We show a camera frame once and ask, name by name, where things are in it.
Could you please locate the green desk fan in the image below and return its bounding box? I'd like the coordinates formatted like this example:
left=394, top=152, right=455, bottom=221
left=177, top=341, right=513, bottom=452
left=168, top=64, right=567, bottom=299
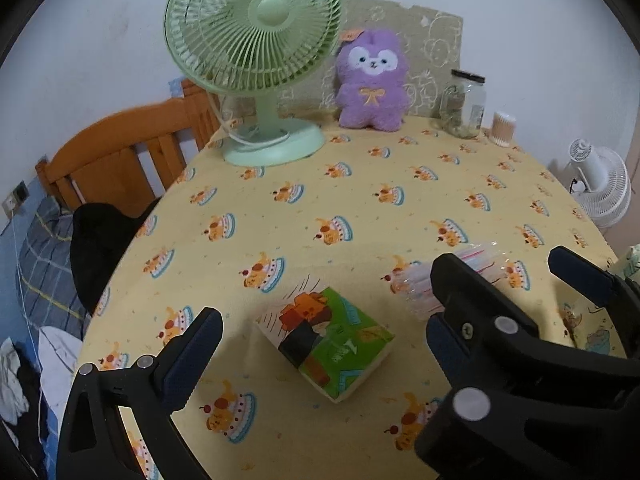
left=164, top=0, right=345, bottom=167

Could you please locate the plaid grey pillow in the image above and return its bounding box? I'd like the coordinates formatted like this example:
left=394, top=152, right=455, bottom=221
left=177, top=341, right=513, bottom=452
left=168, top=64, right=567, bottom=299
left=10, top=195, right=93, bottom=321

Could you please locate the green tissue pack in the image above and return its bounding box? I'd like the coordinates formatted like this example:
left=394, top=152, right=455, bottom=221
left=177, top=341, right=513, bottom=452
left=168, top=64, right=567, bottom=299
left=256, top=286, right=396, bottom=405

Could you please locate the clear bag of straws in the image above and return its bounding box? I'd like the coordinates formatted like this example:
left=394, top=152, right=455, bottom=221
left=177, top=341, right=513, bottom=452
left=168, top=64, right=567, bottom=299
left=390, top=240, right=511, bottom=320

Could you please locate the purple plush toy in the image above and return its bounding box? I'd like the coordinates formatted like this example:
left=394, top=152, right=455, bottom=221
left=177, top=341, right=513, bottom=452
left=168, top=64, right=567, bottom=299
left=334, top=29, right=412, bottom=132

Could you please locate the blue bed sheet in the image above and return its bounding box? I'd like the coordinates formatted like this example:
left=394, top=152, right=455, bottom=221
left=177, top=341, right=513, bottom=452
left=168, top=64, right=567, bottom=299
left=39, top=390, right=67, bottom=461

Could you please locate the wooden bed headboard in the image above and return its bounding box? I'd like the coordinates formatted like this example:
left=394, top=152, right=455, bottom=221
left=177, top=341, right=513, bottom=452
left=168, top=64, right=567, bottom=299
left=36, top=79, right=223, bottom=218

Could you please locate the cotton swab container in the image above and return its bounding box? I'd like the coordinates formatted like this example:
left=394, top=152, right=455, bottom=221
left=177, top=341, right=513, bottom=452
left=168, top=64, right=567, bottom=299
left=491, top=111, right=517, bottom=148

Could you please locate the yellow printed tablecloth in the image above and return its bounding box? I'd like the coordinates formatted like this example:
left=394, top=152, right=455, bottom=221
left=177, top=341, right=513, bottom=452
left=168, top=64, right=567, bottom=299
left=77, top=115, right=631, bottom=480

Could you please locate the white cloth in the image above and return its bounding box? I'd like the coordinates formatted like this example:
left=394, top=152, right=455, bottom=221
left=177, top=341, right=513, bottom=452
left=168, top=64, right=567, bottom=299
left=39, top=326, right=83, bottom=411

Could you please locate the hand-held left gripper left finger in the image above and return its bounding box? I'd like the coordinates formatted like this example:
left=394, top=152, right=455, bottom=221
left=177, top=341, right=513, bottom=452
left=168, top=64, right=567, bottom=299
left=56, top=306, right=224, bottom=480

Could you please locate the pile of clothes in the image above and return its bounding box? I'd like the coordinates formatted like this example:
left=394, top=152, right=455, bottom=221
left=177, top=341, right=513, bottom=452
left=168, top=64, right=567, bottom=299
left=0, top=337, right=42, bottom=431

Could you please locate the black garment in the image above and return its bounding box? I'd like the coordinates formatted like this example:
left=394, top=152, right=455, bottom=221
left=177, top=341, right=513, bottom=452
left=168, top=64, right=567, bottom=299
left=70, top=203, right=161, bottom=316

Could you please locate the white standing fan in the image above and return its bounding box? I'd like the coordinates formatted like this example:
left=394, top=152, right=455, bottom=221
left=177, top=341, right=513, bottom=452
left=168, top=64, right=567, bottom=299
left=567, top=137, right=632, bottom=231

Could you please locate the glass jar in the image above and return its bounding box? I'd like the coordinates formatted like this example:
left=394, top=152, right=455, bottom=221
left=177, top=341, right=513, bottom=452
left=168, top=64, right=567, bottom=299
left=440, top=69, right=487, bottom=139

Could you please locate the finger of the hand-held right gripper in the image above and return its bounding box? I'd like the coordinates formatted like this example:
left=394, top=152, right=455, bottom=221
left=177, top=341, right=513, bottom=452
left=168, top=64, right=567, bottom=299
left=547, top=246, right=640, bottom=321
left=415, top=253, right=601, bottom=480

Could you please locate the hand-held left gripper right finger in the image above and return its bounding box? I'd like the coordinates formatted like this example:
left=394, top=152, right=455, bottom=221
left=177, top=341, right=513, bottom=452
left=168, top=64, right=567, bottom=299
left=427, top=314, right=506, bottom=396

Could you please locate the wall socket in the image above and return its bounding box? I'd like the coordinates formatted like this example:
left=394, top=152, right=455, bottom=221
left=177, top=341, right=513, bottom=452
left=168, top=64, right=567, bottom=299
left=2, top=180, right=30, bottom=218

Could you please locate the beige printed board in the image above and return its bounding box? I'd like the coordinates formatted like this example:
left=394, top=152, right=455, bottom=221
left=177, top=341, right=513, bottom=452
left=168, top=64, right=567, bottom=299
left=277, top=0, right=463, bottom=120

